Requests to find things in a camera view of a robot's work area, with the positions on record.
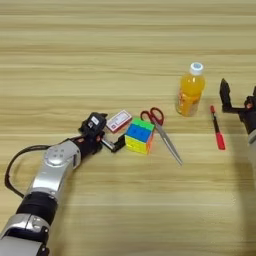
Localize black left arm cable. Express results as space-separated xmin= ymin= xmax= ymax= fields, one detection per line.
xmin=4 ymin=136 xmax=83 ymax=199

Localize red white card box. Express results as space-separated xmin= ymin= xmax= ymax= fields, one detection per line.
xmin=105 ymin=109 xmax=133 ymax=134

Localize red black marker pen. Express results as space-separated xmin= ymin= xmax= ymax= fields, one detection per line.
xmin=209 ymin=105 xmax=227 ymax=151

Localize colourful puzzle cube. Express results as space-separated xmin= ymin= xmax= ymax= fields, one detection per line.
xmin=124 ymin=117 xmax=156 ymax=155

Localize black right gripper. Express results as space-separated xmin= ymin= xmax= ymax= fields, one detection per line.
xmin=219 ymin=78 xmax=256 ymax=135

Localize orange juice bottle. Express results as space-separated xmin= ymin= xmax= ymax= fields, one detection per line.
xmin=175 ymin=61 xmax=207 ymax=118

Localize red handled scissors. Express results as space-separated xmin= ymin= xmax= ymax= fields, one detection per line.
xmin=139 ymin=106 xmax=184 ymax=167

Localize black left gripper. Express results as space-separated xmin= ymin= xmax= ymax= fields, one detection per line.
xmin=78 ymin=112 xmax=127 ymax=158

